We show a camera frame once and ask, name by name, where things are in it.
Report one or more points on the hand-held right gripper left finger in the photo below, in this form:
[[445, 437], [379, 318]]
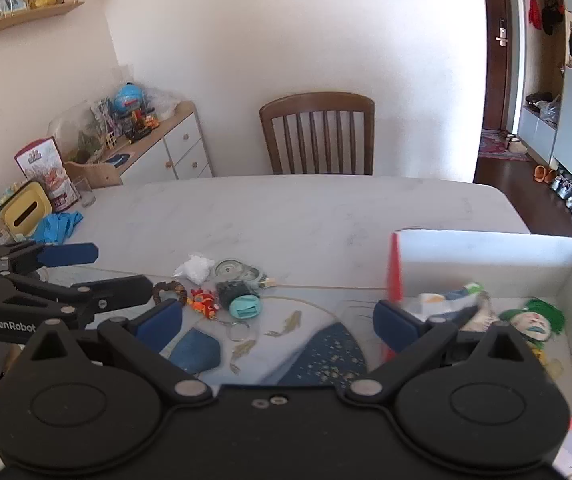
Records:
[[159, 320]]

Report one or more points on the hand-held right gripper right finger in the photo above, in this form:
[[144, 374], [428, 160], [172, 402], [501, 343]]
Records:
[[391, 321]]

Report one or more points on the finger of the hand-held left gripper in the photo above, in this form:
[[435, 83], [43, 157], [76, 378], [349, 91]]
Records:
[[115, 292], [68, 255]]

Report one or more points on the red orange charm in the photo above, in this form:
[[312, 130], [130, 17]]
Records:
[[205, 305]]

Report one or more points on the white colourful print packet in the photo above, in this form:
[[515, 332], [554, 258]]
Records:
[[438, 301]]

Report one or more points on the small white plastic bag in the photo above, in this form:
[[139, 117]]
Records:
[[194, 267]]

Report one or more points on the round grey green disc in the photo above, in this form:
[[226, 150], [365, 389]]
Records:
[[233, 269]]

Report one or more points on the red cardboard box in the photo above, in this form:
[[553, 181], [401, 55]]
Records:
[[491, 255]]

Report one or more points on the green haired face doll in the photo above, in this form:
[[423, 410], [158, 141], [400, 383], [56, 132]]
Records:
[[531, 320]]

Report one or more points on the blue cloth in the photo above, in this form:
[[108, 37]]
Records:
[[55, 225]]

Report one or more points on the clear drinking glass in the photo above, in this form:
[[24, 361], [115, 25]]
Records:
[[85, 195]]

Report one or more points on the yellow topped tissue box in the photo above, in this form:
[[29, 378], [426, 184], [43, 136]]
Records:
[[23, 210]]

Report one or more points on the red white snack bag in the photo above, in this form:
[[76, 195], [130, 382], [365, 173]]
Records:
[[48, 175]]

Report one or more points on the wooden desk organizer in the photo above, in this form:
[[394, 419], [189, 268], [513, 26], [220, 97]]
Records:
[[90, 172]]

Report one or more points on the white wooden sideboard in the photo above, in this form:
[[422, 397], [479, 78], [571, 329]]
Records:
[[185, 145]]

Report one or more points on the blue globe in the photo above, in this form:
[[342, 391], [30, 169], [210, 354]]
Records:
[[129, 95]]

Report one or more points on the clear plastic bag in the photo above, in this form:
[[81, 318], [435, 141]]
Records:
[[160, 102]]

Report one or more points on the patterned red doormat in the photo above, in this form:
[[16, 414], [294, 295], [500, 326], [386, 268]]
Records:
[[491, 147]]

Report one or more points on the orange slippers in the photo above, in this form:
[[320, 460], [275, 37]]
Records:
[[543, 174]]

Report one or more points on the beige slippers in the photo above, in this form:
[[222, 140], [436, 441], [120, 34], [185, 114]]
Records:
[[516, 145]]

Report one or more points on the grey sneakers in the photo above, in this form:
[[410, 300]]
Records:
[[563, 185]]

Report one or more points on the wooden dining chair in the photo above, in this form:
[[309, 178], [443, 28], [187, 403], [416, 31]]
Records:
[[316, 102]]

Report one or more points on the brown entrance door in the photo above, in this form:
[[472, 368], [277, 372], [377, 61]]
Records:
[[496, 85]]

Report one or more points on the grey plastic bag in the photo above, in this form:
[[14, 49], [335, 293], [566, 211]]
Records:
[[548, 110]]

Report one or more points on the red hanging bag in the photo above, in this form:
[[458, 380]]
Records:
[[533, 12]]

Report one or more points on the black hanging bag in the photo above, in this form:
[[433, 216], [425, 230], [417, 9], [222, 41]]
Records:
[[551, 17]]

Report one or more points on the wooden wall shelf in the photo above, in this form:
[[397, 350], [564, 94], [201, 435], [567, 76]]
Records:
[[40, 14]]

